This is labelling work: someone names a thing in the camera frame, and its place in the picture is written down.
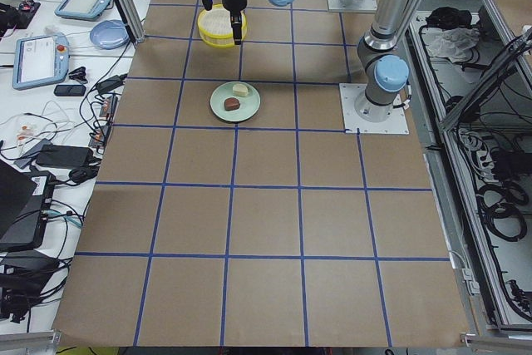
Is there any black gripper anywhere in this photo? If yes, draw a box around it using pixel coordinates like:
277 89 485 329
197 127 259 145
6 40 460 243
222 0 247 45

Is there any white steamed bun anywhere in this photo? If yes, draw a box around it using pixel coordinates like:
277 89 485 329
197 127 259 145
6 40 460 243
232 82 249 97

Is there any brown steamed bun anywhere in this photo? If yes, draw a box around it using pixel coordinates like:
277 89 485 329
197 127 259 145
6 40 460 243
224 97 240 111

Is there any centre yellow bamboo steamer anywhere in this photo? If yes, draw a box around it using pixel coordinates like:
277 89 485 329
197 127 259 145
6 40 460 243
196 4 234 48

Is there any light green plate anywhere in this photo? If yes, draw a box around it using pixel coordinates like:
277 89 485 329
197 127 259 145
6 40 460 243
209 81 261 123

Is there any blue plate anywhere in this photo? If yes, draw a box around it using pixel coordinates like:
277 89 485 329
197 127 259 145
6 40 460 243
89 20 130 50

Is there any small black power brick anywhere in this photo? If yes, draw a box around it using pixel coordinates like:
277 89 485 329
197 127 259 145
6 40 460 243
96 75 126 95

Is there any upper teach pendant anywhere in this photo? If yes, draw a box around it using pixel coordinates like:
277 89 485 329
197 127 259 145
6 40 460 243
55 0 111 21

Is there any teach pendant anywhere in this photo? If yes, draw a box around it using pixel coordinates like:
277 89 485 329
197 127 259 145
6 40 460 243
12 33 70 91
55 0 111 21

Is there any black phone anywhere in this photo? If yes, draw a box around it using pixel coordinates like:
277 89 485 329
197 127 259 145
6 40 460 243
53 84 86 97

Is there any lower teach pendant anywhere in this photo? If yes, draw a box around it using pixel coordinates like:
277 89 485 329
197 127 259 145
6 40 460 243
12 33 70 91

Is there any white crumpled cloth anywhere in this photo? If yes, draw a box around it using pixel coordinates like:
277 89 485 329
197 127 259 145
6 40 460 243
427 27 480 63

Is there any black power adapter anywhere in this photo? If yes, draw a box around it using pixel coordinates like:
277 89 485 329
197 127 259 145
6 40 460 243
36 145 93 169

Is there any black laptop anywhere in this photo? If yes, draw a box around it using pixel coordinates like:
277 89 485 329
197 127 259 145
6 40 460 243
1 161 55 252

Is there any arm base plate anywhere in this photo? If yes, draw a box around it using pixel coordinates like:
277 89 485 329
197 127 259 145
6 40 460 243
328 0 377 14
339 83 410 136

